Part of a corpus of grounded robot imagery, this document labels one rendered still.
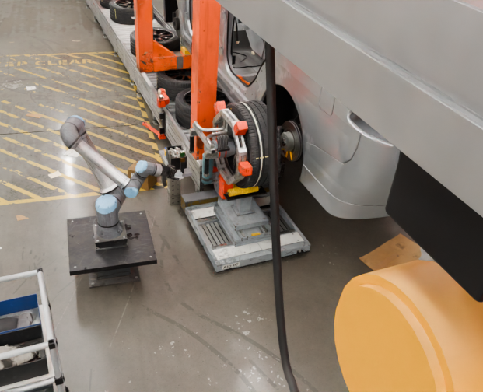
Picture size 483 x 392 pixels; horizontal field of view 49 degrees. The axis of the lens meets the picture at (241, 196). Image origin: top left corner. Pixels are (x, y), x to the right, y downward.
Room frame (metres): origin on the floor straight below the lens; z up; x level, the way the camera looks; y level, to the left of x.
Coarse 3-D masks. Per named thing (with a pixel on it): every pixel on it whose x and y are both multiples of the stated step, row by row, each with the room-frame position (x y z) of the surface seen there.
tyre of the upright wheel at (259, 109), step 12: (228, 108) 3.70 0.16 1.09; (240, 108) 3.54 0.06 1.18; (252, 108) 3.56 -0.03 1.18; (264, 108) 3.58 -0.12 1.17; (240, 120) 3.49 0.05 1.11; (252, 120) 3.45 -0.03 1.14; (264, 120) 3.47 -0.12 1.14; (252, 132) 3.36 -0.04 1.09; (264, 132) 3.39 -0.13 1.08; (252, 144) 3.30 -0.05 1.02; (264, 144) 3.34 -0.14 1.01; (252, 156) 3.27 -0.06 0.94; (264, 156) 3.31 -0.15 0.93; (228, 168) 3.64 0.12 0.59; (264, 168) 3.30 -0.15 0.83; (240, 180) 3.40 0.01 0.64; (252, 180) 3.29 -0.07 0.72; (264, 180) 3.36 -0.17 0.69
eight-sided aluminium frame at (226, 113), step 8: (224, 112) 3.57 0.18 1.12; (216, 120) 3.69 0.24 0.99; (232, 120) 3.46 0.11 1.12; (232, 128) 3.40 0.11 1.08; (240, 136) 3.37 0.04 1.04; (240, 144) 3.36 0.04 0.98; (240, 152) 3.28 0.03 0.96; (216, 160) 3.65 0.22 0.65; (224, 160) 3.65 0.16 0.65; (240, 160) 3.28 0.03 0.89; (224, 168) 3.60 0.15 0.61; (224, 176) 3.49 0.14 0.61; (232, 176) 3.49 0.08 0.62; (240, 176) 3.28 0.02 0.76
